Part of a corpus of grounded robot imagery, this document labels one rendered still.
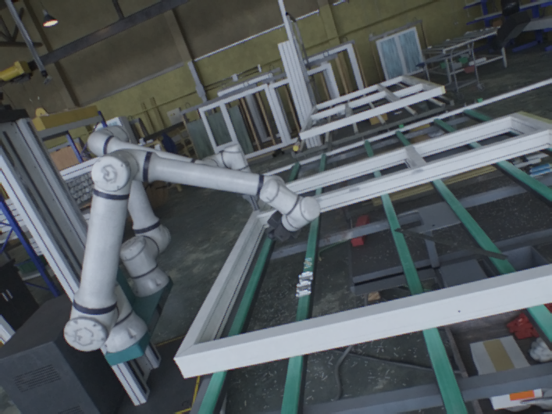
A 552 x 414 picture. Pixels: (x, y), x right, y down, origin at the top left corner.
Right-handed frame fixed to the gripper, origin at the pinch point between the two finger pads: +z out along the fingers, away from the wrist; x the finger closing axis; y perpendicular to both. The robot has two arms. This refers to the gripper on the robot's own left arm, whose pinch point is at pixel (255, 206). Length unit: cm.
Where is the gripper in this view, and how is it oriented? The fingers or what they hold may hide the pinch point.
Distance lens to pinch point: 211.8
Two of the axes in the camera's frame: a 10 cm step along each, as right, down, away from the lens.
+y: 1.1, -3.7, 9.2
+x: -9.4, 2.7, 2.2
